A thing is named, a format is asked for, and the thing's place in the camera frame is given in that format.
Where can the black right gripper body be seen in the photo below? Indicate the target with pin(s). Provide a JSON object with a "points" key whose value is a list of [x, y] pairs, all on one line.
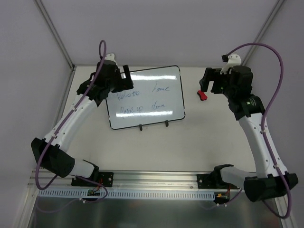
{"points": [[214, 80]]}

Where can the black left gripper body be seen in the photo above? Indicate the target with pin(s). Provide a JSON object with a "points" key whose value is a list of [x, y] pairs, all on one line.
{"points": [[122, 83]]}

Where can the red whiteboard eraser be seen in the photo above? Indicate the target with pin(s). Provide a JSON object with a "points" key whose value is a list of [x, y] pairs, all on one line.
{"points": [[202, 95]]}

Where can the white whiteboard black frame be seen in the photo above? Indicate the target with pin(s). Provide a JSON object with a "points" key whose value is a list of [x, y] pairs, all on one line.
{"points": [[156, 97]]}

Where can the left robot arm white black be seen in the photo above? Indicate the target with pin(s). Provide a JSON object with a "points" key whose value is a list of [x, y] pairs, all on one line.
{"points": [[50, 152]]}

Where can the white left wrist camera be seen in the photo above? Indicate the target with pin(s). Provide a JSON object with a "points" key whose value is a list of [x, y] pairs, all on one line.
{"points": [[110, 57]]}

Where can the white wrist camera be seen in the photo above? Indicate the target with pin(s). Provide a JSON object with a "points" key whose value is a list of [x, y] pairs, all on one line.
{"points": [[231, 60], [110, 57]]}

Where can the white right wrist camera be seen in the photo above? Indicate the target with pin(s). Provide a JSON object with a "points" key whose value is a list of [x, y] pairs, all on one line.
{"points": [[231, 60]]}

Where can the left aluminium frame post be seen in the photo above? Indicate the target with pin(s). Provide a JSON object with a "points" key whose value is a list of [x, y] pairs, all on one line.
{"points": [[51, 27]]}

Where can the aluminium frame post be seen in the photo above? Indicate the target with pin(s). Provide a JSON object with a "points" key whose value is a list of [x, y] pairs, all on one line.
{"points": [[51, 27], [263, 30]]}

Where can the right aluminium frame post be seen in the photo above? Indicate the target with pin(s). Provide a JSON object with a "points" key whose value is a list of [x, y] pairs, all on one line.
{"points": [[263, 30]]}

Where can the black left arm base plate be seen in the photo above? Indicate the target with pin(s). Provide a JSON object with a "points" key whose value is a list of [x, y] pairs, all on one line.
{"points": [[104, 178]]}

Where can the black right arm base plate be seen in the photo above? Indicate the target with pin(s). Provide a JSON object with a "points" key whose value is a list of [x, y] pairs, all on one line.
{"points": [[210, 181]]}

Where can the aluminium mounting rail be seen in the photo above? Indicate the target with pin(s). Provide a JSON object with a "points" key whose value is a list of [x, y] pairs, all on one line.
{"points": [[134, 180]]}

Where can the white slotted cable duct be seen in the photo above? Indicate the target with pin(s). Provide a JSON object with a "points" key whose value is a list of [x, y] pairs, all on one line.
{"points": [[130, 194]]}

